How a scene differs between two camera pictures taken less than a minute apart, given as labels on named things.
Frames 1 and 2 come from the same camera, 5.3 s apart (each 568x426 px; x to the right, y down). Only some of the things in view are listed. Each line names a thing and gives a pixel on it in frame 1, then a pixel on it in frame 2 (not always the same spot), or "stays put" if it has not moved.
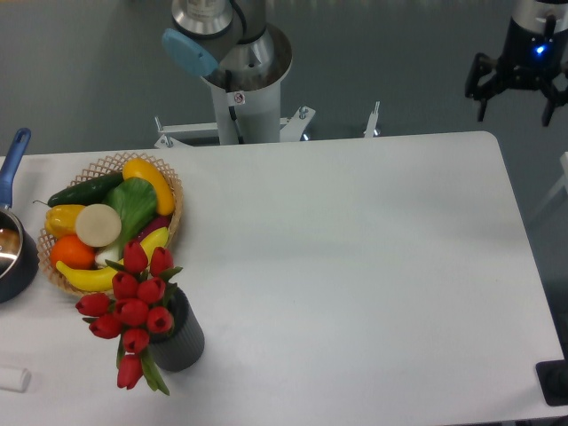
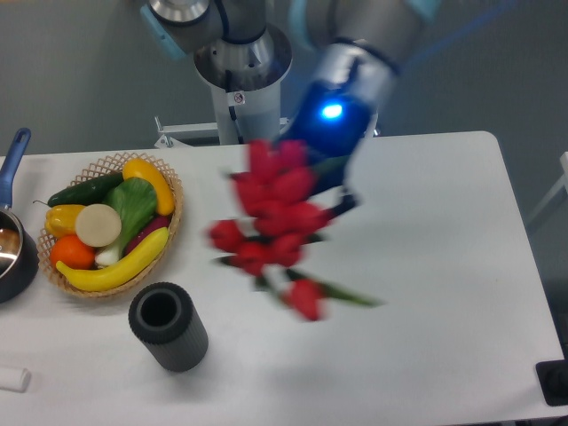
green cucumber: [90, 193] stays put
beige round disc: [98, 224] stays put
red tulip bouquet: [139, 303] to [280, 223]
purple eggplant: [156, 223] stays put
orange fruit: [69, 250] stays put
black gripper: [531, 59] to [339, 114]
